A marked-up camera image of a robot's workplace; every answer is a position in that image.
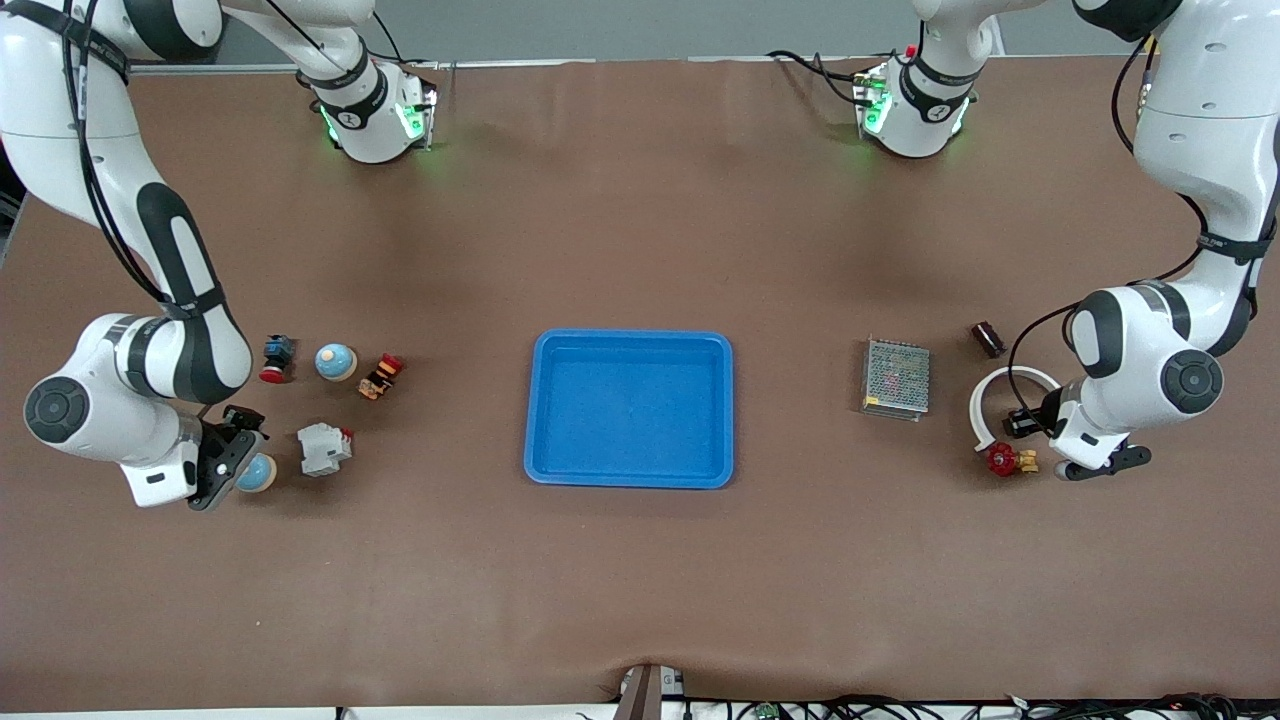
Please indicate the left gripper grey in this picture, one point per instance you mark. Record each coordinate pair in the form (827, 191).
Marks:
(1046, 410)

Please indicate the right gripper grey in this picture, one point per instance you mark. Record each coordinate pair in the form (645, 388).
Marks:
(213, 436)

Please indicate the blue dome bell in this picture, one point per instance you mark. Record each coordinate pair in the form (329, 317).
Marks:
(335, 362)
(262, 475)

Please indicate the short dark electrolytic capacitor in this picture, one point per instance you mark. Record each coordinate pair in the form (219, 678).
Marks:
(1020, 425)

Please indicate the long dark electrolytic capacitor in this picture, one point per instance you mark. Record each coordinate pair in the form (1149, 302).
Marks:
(988, 339)

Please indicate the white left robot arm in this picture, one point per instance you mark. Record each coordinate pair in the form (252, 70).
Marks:
(1200, 130)

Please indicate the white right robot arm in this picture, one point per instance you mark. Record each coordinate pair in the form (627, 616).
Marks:
(70, 110)

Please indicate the blue plastic tray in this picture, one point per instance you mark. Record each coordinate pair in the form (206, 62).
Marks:
(630, 410)

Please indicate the brass valve red handwheel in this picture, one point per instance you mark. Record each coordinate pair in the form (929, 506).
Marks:
(998, 459)

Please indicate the white circuit breaker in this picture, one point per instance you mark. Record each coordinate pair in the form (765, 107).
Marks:
(324, 450)

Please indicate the red push button blue body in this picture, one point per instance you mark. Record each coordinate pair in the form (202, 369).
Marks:
(277, 355)

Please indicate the red emergency button orange body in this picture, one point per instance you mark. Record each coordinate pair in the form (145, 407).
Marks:
(380, 378)

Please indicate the metal mesh power supply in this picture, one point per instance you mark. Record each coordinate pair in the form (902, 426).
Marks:
(896, 380)

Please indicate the white curved plastic bracket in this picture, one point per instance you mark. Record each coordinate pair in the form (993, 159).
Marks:
(975, 410)

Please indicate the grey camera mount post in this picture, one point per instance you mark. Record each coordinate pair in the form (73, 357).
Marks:
(645, 695)

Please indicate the silver table edge rail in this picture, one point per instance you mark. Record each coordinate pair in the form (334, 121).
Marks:
(600, 62)

